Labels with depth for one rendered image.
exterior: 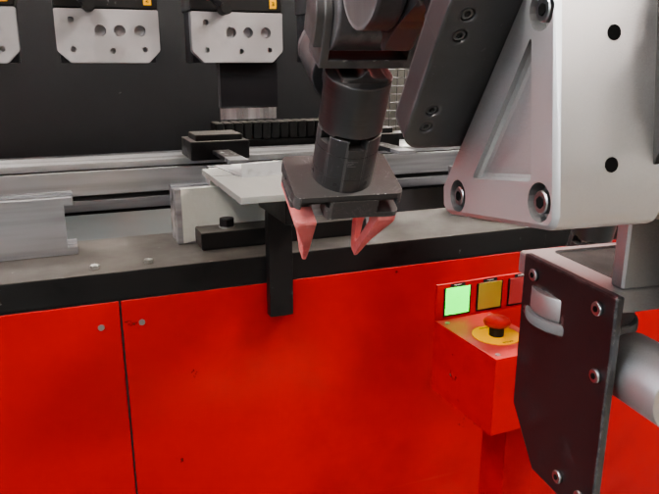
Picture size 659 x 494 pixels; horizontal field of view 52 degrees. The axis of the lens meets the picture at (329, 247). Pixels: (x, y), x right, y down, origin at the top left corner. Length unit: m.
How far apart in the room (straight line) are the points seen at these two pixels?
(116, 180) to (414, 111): 1.13
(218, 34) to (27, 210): 0.41
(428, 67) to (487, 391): 0.75
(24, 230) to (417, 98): 0.91
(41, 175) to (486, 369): 0.90
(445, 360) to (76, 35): 0.74
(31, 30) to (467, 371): 1.16
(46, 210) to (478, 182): 0.90
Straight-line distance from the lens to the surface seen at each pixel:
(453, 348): 1.05
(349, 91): 0.55
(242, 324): 1.12
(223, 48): 1.14
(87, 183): 1.41
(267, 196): 0.93
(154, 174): 1.42
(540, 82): 0.28
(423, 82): 0.30
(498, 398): 1.00
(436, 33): 0.29
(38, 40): 1.65
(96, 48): 1.11
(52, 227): 1.15
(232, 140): 1.39
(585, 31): 0.28
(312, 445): 1.26
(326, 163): 0.59
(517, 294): 1.16
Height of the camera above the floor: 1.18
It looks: 16 degrees down
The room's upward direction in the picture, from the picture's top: straight up
